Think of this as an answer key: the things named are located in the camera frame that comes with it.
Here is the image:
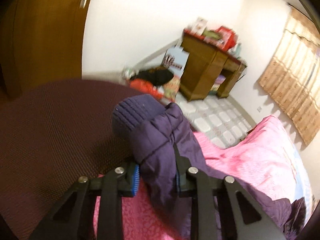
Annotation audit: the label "dark purple quilted jacket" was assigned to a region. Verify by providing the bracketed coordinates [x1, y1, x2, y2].
[112, 94, 308, 240]

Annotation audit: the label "pink and blue bedspread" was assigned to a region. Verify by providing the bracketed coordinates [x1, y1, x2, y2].
[93, 115, 315, 240]

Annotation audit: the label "dark maroon mesh chair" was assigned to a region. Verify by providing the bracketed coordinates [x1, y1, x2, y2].
[1, 80, 138, 239]

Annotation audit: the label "colourful snack package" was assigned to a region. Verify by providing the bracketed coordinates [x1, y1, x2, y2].
[162, 75, 181, 102]

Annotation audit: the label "orange red bag on floor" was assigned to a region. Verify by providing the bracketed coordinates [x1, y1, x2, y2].
[129, 79, 163, 100]

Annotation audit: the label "stacked books in desk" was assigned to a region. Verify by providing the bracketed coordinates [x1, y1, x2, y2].
[210, 75, 226, 94]

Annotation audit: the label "black bag on floor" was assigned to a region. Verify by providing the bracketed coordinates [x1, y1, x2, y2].
[130, 66, 174, 87]

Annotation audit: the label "white printed paper bag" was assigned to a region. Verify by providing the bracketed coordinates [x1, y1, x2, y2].
[161, 46, 189, 78]

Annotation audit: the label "brown wooden desk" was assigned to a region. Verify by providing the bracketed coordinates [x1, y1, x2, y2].
[180, 29, 245, 101]

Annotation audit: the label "beige patterned window curtain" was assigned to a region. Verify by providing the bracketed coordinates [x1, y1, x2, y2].
[258, 7, 319, 145]

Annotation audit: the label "red gift bag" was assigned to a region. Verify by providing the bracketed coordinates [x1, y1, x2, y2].
[216, 26, 238, 51]

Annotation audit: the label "white greeting card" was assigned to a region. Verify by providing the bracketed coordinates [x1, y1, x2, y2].
[190, 17, 207, 36]

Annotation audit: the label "grey folded frame against wall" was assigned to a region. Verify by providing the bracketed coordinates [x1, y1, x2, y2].
[132, 37, 182, 69]

